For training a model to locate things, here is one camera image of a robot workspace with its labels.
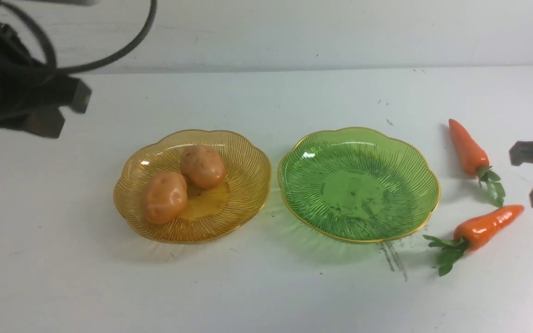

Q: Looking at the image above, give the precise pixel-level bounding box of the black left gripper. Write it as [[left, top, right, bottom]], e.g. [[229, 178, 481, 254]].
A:
[[0, 23, 92, 139]]

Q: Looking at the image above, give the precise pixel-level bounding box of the tan potato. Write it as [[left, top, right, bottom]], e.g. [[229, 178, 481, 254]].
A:
[[142, 171, 188, 225], [180, 145, 226, 190]]

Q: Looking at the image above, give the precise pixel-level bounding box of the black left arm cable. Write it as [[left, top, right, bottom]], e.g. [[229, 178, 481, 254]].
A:
[[0, 0, 158, 74]]

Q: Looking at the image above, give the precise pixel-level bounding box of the orange carrot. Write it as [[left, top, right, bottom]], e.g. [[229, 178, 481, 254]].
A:
[[448, 119, 506, 207], [423, 204, 525, 277]]

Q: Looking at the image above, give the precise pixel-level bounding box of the green ribbed plastic plate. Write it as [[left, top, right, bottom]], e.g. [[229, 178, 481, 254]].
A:
[[277, 127, 441, 244]]

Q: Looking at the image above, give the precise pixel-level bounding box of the amber ribbed plastic plate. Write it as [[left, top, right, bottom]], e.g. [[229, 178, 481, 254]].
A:
[[113, 129, 272, 244]]

